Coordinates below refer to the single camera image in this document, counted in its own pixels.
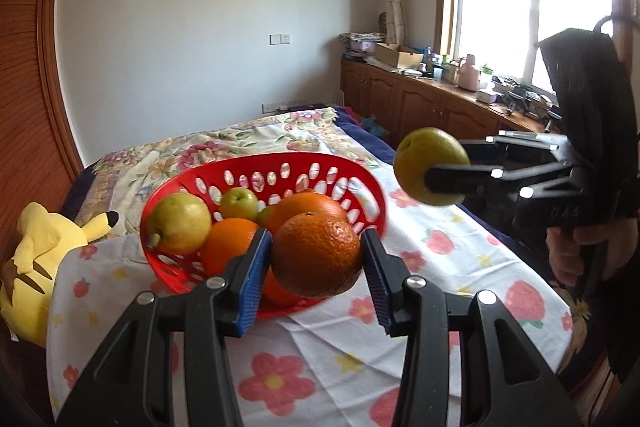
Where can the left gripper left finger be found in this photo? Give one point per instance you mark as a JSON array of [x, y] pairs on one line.
[[127, 382]]

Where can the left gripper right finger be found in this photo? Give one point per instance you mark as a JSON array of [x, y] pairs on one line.
[[504, 378]]

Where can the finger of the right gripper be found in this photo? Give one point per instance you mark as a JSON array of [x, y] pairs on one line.
[[444, 182], [519, 149]]

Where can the green apple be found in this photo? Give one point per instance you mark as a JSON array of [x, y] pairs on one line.
[[417, 153]]

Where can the yellow lemon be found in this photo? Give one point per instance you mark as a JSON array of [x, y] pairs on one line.
[[178, 225]]

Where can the medium orange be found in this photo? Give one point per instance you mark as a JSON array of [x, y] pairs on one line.
[[226, 239]]

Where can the yellow green pear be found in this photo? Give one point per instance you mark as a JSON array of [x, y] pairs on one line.
[[239, 202]]

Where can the large orange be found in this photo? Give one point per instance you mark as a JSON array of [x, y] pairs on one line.
[[273, 217]]

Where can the small smooth orange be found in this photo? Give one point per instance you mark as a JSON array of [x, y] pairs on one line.
[[275, 293]]

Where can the person's right hand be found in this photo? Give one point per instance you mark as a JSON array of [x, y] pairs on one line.
[[606, 248]]

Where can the pink white bottle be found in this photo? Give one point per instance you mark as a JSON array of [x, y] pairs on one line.
[[468, 74]]

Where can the wooden low cabinet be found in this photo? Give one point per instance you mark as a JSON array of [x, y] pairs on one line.
[[401, 104]]

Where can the yellow plush toy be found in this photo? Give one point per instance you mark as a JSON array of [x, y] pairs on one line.
[[28, 276]]

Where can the white floral tablecloth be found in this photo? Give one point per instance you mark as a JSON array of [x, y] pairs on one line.
[[332, 364]]

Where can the cardboard box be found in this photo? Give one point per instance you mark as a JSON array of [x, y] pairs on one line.
[[397, 56]]

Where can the floral bed quilt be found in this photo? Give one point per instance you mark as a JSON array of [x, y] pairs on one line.
[[124, 180]]

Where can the red plastic fruit basket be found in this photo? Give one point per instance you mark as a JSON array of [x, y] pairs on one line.
[[271, 177]]

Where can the wall power outlet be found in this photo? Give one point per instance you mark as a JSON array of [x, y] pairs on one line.
[[282, 107]]

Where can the white wall switch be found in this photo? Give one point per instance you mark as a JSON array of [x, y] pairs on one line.
[[279, 39]]

